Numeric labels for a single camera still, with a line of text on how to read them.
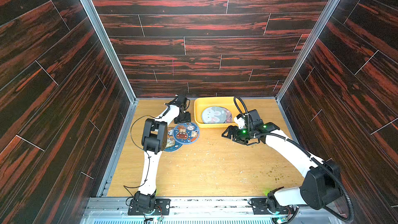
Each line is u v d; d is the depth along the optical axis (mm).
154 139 617
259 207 731
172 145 957
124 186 687
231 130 735
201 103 1136
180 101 888
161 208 729
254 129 618
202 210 741
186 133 1008
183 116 936
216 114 1072
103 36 842
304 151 466
